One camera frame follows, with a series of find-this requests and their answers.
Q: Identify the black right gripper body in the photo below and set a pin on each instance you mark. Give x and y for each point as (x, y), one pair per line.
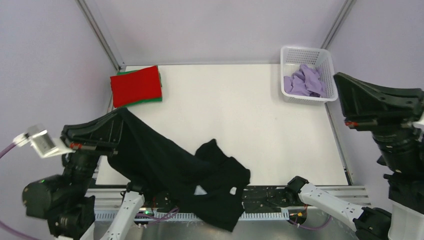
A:
(379, 124)

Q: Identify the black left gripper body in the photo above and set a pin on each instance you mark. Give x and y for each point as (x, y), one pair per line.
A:
(93, 148)

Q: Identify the black t shirt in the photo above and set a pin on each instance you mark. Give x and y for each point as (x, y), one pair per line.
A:
(207, 183)

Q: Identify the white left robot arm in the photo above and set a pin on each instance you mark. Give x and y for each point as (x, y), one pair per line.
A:
(61, 199)

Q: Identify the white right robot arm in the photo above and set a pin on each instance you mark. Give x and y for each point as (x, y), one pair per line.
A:
(397, 200)

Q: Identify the purple crumpled t shirt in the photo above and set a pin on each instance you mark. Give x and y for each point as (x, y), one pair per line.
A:
(306, 81)

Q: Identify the white plastic basket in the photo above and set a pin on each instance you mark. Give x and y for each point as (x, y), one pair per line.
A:
(292, 57)

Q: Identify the red folded t shirt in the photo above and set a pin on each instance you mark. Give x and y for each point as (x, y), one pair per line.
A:
(136, 86)

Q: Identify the green folded t shirt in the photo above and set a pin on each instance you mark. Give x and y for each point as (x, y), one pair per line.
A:
(155, 97)

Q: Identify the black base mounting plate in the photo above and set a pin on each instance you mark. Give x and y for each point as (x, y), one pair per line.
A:
(255, 199)

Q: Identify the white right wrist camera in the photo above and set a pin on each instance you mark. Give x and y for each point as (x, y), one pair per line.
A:
(420, 123)

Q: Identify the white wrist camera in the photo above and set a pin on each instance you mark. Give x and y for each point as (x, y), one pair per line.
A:
(43, 144)
(420, 123)

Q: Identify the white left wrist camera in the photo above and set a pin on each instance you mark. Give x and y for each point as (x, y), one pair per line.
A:
(43, 144)

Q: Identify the white slotted cable duct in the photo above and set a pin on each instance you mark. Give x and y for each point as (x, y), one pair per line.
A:
(108, 216)

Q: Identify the right aluminium corner post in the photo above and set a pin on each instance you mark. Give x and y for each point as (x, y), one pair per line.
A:
(337, 24)

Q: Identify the aluminium corner post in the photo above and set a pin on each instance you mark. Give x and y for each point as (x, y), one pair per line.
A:
(96, 21)
(337, 24)

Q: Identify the left aluminium corner post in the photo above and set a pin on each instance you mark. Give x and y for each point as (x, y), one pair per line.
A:
(96, 21)

